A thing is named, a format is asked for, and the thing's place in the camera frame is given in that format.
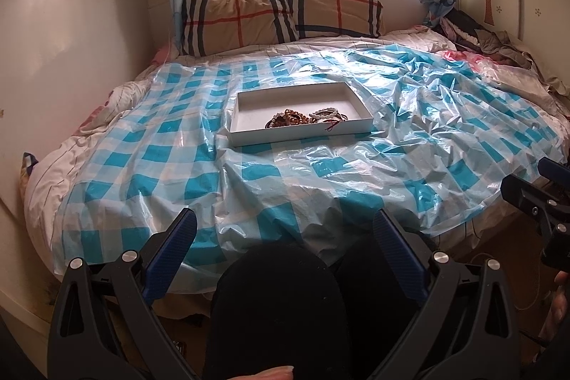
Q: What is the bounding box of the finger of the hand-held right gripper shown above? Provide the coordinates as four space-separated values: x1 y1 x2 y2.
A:
537 157 570 189
501 175 570 238

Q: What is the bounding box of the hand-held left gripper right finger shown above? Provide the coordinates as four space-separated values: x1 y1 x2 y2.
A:
373 208 522 380

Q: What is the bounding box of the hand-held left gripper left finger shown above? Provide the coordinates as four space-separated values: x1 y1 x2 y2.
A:
48 208 199 380

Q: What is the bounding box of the pile of bracelets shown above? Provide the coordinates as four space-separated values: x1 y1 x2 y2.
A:
265 106 350 132

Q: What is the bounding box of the white cardboard box tray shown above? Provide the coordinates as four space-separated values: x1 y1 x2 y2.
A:
229 83 372 148

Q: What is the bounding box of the person's right hand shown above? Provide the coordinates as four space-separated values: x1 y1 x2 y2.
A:
541 271 570 345

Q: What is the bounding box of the person's left hand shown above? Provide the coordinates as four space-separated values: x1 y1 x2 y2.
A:
229 366 295 380

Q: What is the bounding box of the clear plastic bag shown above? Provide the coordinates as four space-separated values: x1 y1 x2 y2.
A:
478 59 557 114

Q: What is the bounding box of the blue white checkered plastic sheet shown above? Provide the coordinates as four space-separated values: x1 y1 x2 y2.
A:
53 44 564 292

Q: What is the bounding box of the pink cloth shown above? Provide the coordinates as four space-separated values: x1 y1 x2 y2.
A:
439 50 484 69

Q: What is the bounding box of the heap of dark clothes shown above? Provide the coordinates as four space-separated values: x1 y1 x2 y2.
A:
439 8 570 96

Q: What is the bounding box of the dark striped cloth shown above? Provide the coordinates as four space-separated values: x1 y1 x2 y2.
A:
21 151 42 181

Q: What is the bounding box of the pink cushion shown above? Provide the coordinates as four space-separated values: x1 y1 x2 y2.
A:
151 42 181 64

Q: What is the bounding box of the beige plaid pillow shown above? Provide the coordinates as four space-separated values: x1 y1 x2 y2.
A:
285 0 384 39
180 0 300 57

